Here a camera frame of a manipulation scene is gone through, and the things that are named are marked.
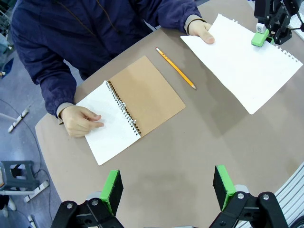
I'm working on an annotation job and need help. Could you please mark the brown spiral notebook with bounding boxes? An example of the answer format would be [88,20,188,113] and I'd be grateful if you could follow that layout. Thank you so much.
[75,55,186,166]

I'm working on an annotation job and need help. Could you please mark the grey plastic stool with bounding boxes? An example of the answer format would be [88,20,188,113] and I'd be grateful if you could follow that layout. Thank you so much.
[0,160,41,192]

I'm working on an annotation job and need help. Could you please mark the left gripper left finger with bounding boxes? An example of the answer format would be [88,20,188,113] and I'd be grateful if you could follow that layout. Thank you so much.
[50,170,124,228]

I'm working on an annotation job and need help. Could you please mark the person's left hand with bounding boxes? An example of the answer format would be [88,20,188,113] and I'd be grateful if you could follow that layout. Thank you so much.
[188,19,216,45]

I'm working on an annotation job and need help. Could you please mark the white torn notebook sheet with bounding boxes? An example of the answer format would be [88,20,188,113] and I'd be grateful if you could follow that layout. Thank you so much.
[180,13,304,115]

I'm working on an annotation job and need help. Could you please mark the person's left forearm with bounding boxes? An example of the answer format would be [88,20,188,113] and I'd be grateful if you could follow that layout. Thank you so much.
[163,0,207,35]

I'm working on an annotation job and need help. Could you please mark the blue fabric item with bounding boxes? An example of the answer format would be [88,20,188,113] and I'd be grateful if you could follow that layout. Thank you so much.
[0,57,14,79]

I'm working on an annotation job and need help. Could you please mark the person in navy jacket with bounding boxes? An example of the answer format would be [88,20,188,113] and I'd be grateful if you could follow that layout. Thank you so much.
[10,0,202,81]

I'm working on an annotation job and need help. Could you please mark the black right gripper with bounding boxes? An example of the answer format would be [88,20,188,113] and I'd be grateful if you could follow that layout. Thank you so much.
[251,0,299,48]

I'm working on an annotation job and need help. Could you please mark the white shoe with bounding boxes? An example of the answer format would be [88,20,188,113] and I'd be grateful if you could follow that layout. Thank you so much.
[7,197,17,211]

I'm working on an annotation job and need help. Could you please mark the white floor bar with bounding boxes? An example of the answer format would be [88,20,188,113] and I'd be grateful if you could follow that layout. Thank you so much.
[23,180,50,203]
[8,106,31,133]

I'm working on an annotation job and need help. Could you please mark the person's right forearm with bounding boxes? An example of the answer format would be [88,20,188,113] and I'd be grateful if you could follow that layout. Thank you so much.
[39,68,79,124]

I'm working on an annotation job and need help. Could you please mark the yellow pencil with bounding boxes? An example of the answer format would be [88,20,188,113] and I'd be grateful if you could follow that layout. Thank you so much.
[155,47,197,90]

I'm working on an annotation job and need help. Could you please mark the thin black floor cable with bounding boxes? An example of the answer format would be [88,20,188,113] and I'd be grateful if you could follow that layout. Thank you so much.
[0,98,53,223]

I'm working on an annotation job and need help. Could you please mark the person's right hand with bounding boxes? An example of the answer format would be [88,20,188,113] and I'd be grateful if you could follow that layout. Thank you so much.
[59,105,105,138]

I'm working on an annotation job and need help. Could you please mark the grey ribbed aluminium frame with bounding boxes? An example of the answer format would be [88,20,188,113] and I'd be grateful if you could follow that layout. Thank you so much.
[235,161,304,228]

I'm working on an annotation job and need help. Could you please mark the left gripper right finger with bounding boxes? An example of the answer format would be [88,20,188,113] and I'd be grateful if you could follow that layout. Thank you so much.
[209,165,289,228]

